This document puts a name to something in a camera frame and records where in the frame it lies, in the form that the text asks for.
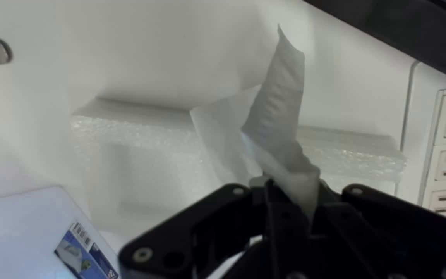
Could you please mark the white foam block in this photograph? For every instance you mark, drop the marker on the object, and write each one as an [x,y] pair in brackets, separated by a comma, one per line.
[141,165]

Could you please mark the white napkin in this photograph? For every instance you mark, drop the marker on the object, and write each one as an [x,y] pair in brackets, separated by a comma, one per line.
[254,134]

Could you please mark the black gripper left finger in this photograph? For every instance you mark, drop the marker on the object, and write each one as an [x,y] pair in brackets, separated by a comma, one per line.
[258,225]

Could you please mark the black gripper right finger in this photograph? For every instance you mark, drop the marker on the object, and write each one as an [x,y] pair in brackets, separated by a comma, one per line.
[360,233]

